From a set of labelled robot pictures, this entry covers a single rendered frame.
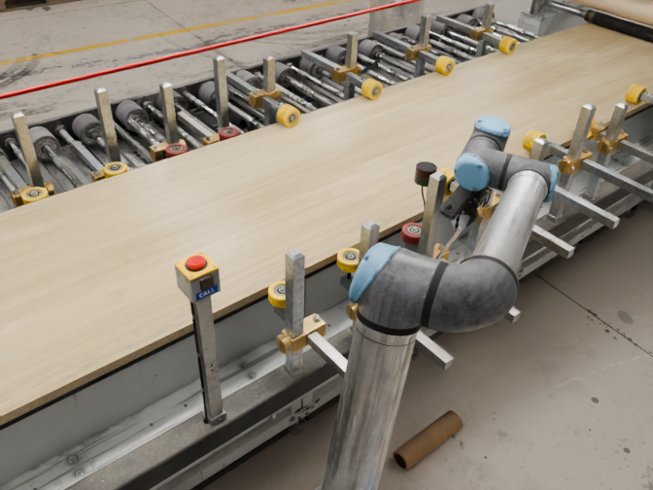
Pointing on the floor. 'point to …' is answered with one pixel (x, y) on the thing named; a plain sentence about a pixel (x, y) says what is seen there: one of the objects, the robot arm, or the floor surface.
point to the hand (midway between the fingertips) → (456, 229)
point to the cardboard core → (427, 440)
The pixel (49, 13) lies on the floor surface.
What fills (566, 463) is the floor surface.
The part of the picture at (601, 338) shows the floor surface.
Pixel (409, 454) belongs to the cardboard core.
